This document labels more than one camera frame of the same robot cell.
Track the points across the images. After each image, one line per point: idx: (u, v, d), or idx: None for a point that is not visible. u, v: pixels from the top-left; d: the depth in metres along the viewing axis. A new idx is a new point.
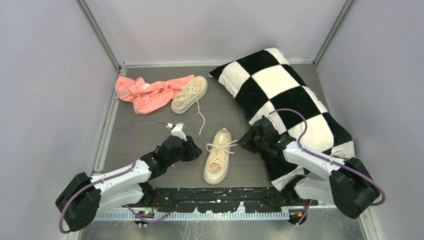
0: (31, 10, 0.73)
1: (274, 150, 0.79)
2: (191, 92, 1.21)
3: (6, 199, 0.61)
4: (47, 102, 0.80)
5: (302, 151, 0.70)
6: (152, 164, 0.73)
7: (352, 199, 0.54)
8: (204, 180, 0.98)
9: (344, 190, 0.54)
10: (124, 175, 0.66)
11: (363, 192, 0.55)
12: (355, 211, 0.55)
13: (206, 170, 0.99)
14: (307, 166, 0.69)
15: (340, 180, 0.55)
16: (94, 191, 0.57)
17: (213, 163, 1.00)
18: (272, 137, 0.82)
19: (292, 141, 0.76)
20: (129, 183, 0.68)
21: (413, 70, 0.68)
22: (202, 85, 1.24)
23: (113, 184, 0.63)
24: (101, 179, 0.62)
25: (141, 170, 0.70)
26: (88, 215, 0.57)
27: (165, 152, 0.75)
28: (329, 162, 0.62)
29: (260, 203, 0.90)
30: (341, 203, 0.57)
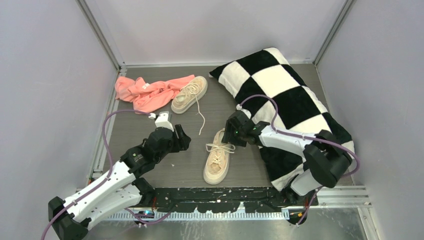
0: (31, 10, 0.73)
1: (251, 138, 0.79)
2: (191, 92, 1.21)
3: (7, 200, 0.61)
4: (47, 102, 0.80)
5: (276, 132, 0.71)
6: (136, 161, 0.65)
7: (326, 169, 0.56)
8: (204, 180, 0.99)
9: (319, 161, 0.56)
10: (100, 187, 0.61)
11: (336, 161, 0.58)
12: (331, 180, 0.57)
13: (206, 170, 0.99)
14: (283, 146, 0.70)
15: (313, 152, 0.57)
16: (66, 217, 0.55)
17: (213, 163, 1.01)
18: (248, 125, 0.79)
19: (266, 126, 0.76)
20: (114, 190, 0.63)
21: (412, 70, 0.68)
22: (202, 85, 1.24)
23: (88, 203, 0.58)
24: (73, 201, 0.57)
25: (120, 176, 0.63)
26: (78, 232, 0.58)
27: (151, 145, 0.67)
28: (302, 138, 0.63)
29: (260, 203, 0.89)
30: (318, 176, 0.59)
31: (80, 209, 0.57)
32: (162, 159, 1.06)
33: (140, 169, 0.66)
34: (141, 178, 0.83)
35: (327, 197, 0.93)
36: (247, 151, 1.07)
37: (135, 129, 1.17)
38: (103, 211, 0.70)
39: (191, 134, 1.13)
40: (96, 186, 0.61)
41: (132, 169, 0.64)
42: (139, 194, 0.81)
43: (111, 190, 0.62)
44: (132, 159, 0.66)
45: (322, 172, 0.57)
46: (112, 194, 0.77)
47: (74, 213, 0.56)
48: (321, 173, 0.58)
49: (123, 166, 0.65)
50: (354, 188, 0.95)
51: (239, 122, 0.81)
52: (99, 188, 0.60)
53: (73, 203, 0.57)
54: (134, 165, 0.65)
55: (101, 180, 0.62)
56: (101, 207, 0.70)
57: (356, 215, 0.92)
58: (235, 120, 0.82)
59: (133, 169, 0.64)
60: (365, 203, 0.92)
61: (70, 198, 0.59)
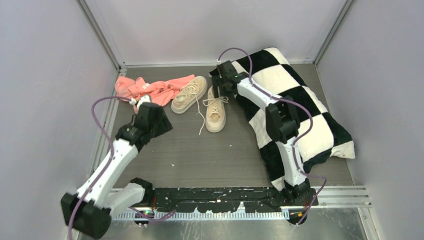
0: (31, 10, 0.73)
1: (230, 83, 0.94)
2: (191, 92, 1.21)
3: (5, 200, 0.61)
4: (47, 102, 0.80)
5: (252, 86, 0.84)
6: (131, 133, 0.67)
7: (278, 126, 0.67)
8: (208, 129, 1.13)
9: (274, 119, 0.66)
10: (108, 169, 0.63)
11: (288, 123, 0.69)
12: (278, 137, 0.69)
13: (208, 120, 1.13)
14: (253, 99, 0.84)
15: (272, 110, 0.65)
16: (87, 206, 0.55)
17: (213, 113, 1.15)
18: (231, 73, 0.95)
19: (246, 78, 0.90)
20: (121, 167, 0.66)
21: (412, 70, 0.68)
22: (202, 85, 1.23)
23: (102, 185, 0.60)
24: (88, 189, 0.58)
25: (123, 151, 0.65)
26: (103, 220, 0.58)
27: (143, 118, 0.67)
28: (269, 98, 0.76)
29: (260, 203, 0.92)
30: (270, 131, 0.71)
31: (97, 193, 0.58)
32: (162, 159, 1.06)
33: (139, 140, 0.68)
34: (139, 178, 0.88)
35: (326, 196, 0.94)
36: (247, 151, 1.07)
37: None
38: (118, 202, 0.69)
39: (191, 133, 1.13)
40: (104, 168, 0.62)
41: (132, 141, 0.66)
42: (142, 188, 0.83)
43: (119, 167, 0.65)
44: (127, 133, 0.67)
45: (274, 129, 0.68)
46: (119, 191, 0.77)
47: (93, 198, 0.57)
48: (272, 129, 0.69)
49: (123, 142, 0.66)
50: (353, 188, 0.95)
51: (223, 69, 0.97)
52: (107, 169, 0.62)
53: (87, 191, 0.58)
54: (132, 138, 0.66)
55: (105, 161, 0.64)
56: (114, 200, 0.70)
57: (356, 215, 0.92)
58: (221, 67, 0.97)
59: (133, 142, 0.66)
60: (365, 203, 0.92)
61: (82, 189, 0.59)
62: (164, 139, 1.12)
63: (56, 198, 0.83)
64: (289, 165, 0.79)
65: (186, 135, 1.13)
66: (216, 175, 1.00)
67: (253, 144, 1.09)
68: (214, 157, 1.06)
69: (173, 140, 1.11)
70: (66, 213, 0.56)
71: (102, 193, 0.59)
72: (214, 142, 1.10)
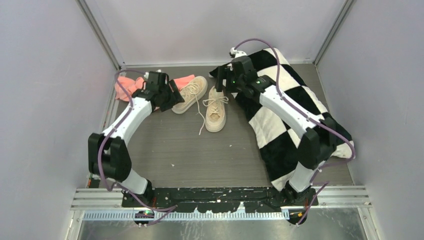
0: (31, 11, 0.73)
1: (250, 90, 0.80)
2: (191, 92, 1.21)
3: (4, 199, 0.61)
4: (47, 102, 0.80)
5: (281, 99, 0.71)
6: (146, 93, 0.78)
7: (315, 155, 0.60)
8: (207, 128, 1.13)
9: (312, 146, 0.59)
10: (130, 115, 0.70)
11: (325, 149, 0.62)
12: (313, 163, 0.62)
13: (207, 120, 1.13)
14: (279, 113, 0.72)
15: (311, 137, 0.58)
16: (114, 140, 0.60)
17: (212, 113, 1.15)
18: (251, 75, 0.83)
19: (271, 86, 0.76)
20: (139, 118, 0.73)
21: (413, 70, 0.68)
22: (202, 85, 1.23)
23: (126, 127, 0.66)
24: (114, 128, 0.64)
25: (141, 104, 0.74)
26: (125, 162, 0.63)
27: (153, 82, 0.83)
28: (305, 118, 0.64)
29: (260, 203, 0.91)
30: (304, 156, 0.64)
31: (123, 131, 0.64)
32: (162, 159, 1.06)
33: (153, 99, 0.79)
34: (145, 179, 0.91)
35: (327, 197, 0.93)
36: (247, 150, 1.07)
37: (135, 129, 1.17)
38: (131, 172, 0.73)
39: (191, 133, 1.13)
40: (125, 115, 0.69)
41: (148, 97, 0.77)
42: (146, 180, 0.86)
43: (137, 117, 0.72)
44: (142, 93, 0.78)
45: (310, 155, 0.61)
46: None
47: (120, 135, 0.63)
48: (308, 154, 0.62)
49: (140, 99, 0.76)
50: (353, 188, 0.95)
51: (242, 70, 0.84)
52: (128, 116, 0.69)
53: (114, 129, 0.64)
54: (147, 95, 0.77)
55: (125, 111, 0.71)
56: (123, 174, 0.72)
57: (356, 215, 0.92)
58: (239, 66, 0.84)
59: (148, 98, 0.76)
60: (365, 203, 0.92)
61: (106, 131, 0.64)
62: (165, 139, 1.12)
63: (56, 198, 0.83)
64: (305, 181, 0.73)
65: (186, 135, 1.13)
66: (216, 175, 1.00)
67: (253, 144, 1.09)
68: (214, 157, 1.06)
69: (173, 140, 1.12)
70: (92, 152, 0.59)
71: (125, 134, 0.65)
72: (214, 142, 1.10)
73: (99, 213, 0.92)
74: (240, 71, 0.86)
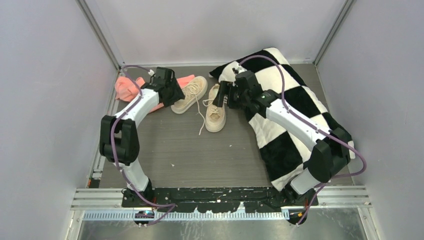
0: (31, 11, 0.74)
1: (255, 105, 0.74)
2: (191, 92, 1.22)
3: (4, 200, 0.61)
4: (47, 102, 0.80)
5: (288, 112, 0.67)
6: (154, 85, 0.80)
7: (328, 167, 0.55)
8: (207, 128, 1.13)
9: (326, 159, 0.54)
10: (139, 102, 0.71)
11: (337, 160, 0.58)
12: (327, 177, 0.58)
13: (207, 120, 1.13)
14: (287, 126, 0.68)
15: (323, 149, 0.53)
16: (126, 121, 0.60)
17: (212, 113, 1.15)
18: (256, 90, 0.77)
19: (277, 100, 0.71)
20: (148, 106, 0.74)
21: (412, 71, 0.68)
22: (202, 85, 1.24)
23: (136, 112, 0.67)
24: (125, 112, 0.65)
25: (150, 94, 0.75)
26: (136, 144, 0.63)
27: (160, 77, 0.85)
28: (315, 130, 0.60)
29: (260, 203, 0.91)
30: (315, 170, 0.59)
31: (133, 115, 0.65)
32: (162, 159, 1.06)
33: (160, 92, 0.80)
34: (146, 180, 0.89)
35: (327, 197, 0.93)
36: (247, 150, 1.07)
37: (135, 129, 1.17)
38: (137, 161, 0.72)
39: (191, 133, 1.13)
40: (136, 102, 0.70)
41: (156, 89, 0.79)
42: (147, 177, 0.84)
43: (146, 105, 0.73)
44: (150, 86, 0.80)
45: (324, 169, 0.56)
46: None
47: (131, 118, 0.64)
48: (320, 168, 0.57)
49: (148, 90, 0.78)
50: (354, 188, 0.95)
51: (246, 84, 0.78)
52: (138, 103, 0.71)
53: (125, 113, 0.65)
54: (155, 87, 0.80)
55: (135, 99, 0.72)
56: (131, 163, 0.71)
57: (356, 215, 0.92)
58: (243, 81, 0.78)
59: (157, 90, 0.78)
60: (365, 203, 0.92)
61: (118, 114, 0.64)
62: (165, 139, 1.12)
63: (56, 198, 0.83)
64: (308, 185, 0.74)
65: (186, 135, 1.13)
66: (216, 175, 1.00)
67: (253, 144, 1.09)
68: (213, 157, 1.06)
69: (174, 140, 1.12)
70: (104, 132, 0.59)
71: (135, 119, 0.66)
72: (214, 142, 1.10)
73: (99, 213, 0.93)
74: (245, 87, 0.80)
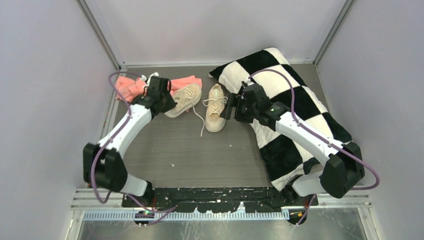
0: (31, 10, 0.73)
1: (265, 118, 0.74)
2: (186, 96, 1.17)
3: (5, 200, 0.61)
4: (47, 102, 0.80)
5: (298, 126, 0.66)
6: (146, 100, 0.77)
7: (341, 183, 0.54)
8: (207, 128, 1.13)
9: (339, 174, 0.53)
10: (127, 124, 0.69)
11: (351, 175, 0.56)
12: (341, 193, 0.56)
13: (207, 120, 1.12)
14: (298, 139, 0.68)
15: (336, 165, 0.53)
16: (110, 152, 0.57)
17: (213, 113, 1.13)
18: (264, 103, 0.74)
19: (286, 112, 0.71)
20: (137, 128, 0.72)
21: (413, 70, 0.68)
22: (197, 92, 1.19)
23: (123, 137, 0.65)
24: (110, 139, 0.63)
25: (140, 113, 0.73)
26: (120, 173, 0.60)
27: (155, 88, 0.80)
28: (327, 144, 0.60)
29: (260, 203, 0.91)
30: (328, 185, 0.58)
31: (118, 142, 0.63)
32: (163, 159, 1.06)
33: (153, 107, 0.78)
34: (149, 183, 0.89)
35: (327, 197, 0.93)
36: (247, 150, 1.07)
37: None
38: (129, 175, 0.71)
39: (191, 134, 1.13)
40: (123, 124, 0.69)
41: (147, 105, 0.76)
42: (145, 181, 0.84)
43: (135, 126, 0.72)
44: (142, 100, 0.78)
45: (337, 184, 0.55)
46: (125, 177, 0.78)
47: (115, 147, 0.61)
48: (334, 184, 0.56)
49: (139, 107, 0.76)
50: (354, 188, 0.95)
51: (254, 97, 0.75)
52: (126, 125, 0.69)
53: (109, 140, 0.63)
54: (146, 103, 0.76)
55: (123, 119, 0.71)
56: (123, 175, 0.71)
57: (356, 215, 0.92)
58: (251, 95, 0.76)
59: (148, 106, 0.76)
60: (365, 203, 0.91)
61: (102, 141, 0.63)
62: (165, 139, 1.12)
63: (56, 197, 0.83)
64: (311, 190, 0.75)
65: (186, 135, 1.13)
66: (216, 175, 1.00)
67: (253, 144, 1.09)
68: (213, 157, 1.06)
69: (173, 140, 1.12)
70: (87, 162, 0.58)
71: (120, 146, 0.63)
72: (214, 142, 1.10)
73: (99, 213, 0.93)
74: (252, 100, 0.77)
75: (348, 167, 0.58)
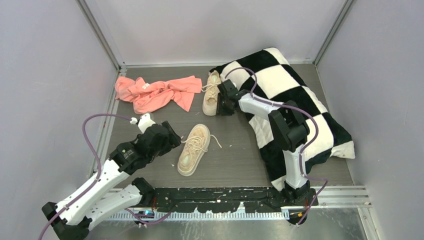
0: (31, 11, 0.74)
1: (232, 102, 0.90)
2: (195, 148, 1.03)
3: (6, 199, 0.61)
4: (47, 103, 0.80)
5: (253, 99, 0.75)
6: (126, 157, 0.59)
7: (284, 133, 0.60)
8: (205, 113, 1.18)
9: (279, 124, 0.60)
10: (91, 189, 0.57)
11: (296, 128, 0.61)
12: (288, 145, 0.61)
13: (204, 104, 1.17)
14: (256, 111, 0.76)
15: (276, 116, 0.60)
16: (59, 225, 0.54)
17: (210, 98, 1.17)
18: (232, 93, 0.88)
19: (247, 93, 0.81)
20: (106, 189, 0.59)
21: (412, 71, 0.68)
22: (204, 134, 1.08)
23: (80, 206, 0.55)
24: (65, 207, 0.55)
25: (111, 175, 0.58)
26: (78, 233, 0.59)
27: (146, 140, 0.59)
28: (271, 105, 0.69)
29: (260, 203, 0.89)
30: (278, 140, 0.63)
31: (72, 214, 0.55)
32: (163, 159, 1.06)
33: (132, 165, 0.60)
34: (141, 179, 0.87)
35: (327, 196, 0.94)
36: (247, 151, 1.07)
37: (136, 129, 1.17)
38: (104, 212, 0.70)
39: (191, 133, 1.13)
40: (85, 189, 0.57)
41: (123, 166, 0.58)
42: (139, 194, 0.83)
43: (103, 190, 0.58)
44: (121, 157, 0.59)
45: (281, 136, 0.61)
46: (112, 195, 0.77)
47: (67, 218, 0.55)
48: (280, 137, 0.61)
49: (113, 164, 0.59)
50: (354, 188, 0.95)
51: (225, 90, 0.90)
52: (89, 190, 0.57)
53: (64, 208, 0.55)
54: (124, 162, 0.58)
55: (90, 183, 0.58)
56: (101, 208, 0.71)
57: (356, 215, 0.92)
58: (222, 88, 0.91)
59: (123, 168, 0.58)
60: (365, 203, 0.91)
61: (61, 203, 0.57)
62: None
63: (55, 197, 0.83)
64: (294, 171, 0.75)
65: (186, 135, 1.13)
66: (215, 176, 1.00)
67: (253, 145, 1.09)
68: (213, 157, 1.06)
69: None
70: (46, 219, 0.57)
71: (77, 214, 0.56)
72: (214, 142, 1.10)
73: None
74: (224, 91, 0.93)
75: (293, 124, 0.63)
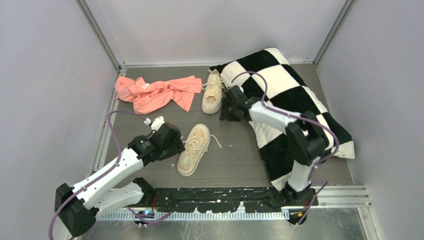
0: (31, 11, 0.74)
1: (241, 111, 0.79)
2: (195, 148, 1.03)
3: (6, 199, 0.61)
4: (47, 103, 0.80)
5: (265, 108, 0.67)
6: (144, 146, 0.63)
7: (304, 148, 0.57)
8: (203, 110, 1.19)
9: (298, 138, 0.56)
10: (110, 173, 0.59)
11: (315, 141, 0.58)
12: (307, 159, 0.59)
13: (203, 101, 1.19)
14: (269, 123, 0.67)
15: (294, 130, 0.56)
16: (75, 205, 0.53)
17: (209, 96, 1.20)
18: (241, 100, 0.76)
19: (258, 102, 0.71)
20: (122, 176, 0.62)
21: (412, 71, 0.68)
22: (204, 134, 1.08)
23: (98, 188, 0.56)
24: (83, 187, 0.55)
25: (129, 162, 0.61)
26: (87, 221, 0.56)
27: (161, 135, 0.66)
28: (287, 116, 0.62)
29: (260, 203, 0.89)
30: (296, 152, 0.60)
31: (90, 195, 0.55)
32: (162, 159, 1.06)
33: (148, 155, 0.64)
34: (142, 178, 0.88)
35: (327, 196, 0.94)
36: (246, 151, 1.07)
37: (135, 129, 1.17)
38: (110, 203, 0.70)
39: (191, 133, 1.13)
40: (105, 172, 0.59)
41: (141, 154, 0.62)
42: (142, 192, 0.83)
43: (120, 176, 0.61)
44: (138, 146, 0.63)
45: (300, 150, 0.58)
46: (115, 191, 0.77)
47: (84, 199, 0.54)
48: (299, 151, 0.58)
49: (131, 152, 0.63)
50: (354, 188, 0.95)
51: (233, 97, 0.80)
52: (108, 174, 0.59)
53: (82, 189, 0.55)
54: (142, 151, 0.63)
55: (108, 167, 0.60)
56: (106, 200, 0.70)
57: (356, 215, 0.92)
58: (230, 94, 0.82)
59: (142, 156, 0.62)
60: (365, 203, 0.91)
61: (78, 185, 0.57)
62: None
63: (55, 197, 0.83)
64: (303, 178, 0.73)
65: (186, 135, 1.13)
66: (215, 176, 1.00)
67: (253, 145, 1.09)
68: (213, 157, 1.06)
69: None
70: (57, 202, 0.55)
71: (93, 197, 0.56)
72: (214, 142, 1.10)
73: None
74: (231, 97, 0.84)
75: (312, 136, 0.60)
